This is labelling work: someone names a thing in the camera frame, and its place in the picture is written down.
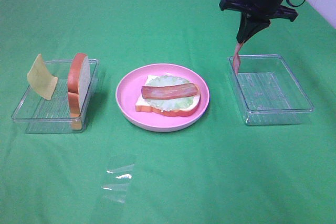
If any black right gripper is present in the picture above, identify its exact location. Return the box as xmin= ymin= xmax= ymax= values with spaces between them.
xmin=219 ymin=0 xmax=298 ymax=43

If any bread slice from tray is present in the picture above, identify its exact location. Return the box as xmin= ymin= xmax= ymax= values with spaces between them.
xmin=135 ymin=84 xmax=201 ymax=117

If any green lettuce leaf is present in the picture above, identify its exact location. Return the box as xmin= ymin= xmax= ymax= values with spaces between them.
xmin=136 ymin=75 xmax=201 ymax=112

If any long bacon strip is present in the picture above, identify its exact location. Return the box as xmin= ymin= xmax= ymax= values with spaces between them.
xmin=141 ymin=83 xmax=198 ymax=100

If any yellow cheese slice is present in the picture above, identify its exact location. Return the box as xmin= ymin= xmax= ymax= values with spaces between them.
xmin=27 ymin=54 xmax=58 ymax=101

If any right clear plastic tray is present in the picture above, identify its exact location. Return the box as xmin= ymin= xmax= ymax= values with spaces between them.
xmin=227 ymin=54 xmax=314 ymax=125

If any clear plastic tray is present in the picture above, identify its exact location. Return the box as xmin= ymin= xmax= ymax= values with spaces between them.
xmin=12 ymin=59 xmax=99 ymax=134
xmin=227 ymin=54 xmax=314 ymax=125

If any pink round plate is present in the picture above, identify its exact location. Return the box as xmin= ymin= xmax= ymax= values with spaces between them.
xmin=115 ymin=63 xmax=210 ymax=132

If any green tablecloth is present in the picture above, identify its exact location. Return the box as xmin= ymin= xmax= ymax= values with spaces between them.
xmin=1 ymin=0 xmax=335 ymax=223

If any bread slice in left tray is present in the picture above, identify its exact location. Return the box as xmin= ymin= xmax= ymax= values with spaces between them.
xmin=68 ymin=53 xmax=90 ymax=119

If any clear tape patch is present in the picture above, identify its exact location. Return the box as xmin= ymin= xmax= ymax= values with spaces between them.
xmin=100 ymin=154 xmax=136 ymax=204

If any left clear plastic tray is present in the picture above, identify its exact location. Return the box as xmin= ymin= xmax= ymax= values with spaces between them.
xmin=12 ymin=59 xmax=99 ymax=134

